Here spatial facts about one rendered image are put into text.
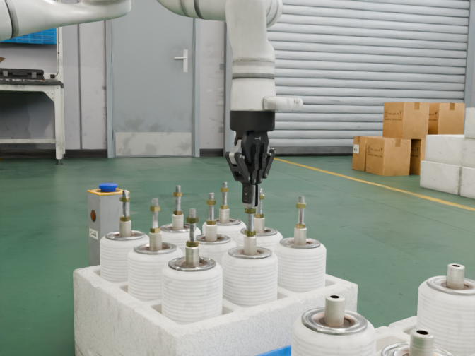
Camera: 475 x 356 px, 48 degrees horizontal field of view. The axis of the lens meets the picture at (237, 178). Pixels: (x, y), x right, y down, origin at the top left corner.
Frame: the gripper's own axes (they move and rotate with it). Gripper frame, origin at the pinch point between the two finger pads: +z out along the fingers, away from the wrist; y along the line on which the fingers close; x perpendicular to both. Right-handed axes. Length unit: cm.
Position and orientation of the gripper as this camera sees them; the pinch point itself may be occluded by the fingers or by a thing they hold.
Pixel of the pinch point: (251, 195)
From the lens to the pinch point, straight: 89.6
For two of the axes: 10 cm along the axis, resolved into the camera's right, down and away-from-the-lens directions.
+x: 8.4, 0.8, -5.3
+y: -5.4, 1.0, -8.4
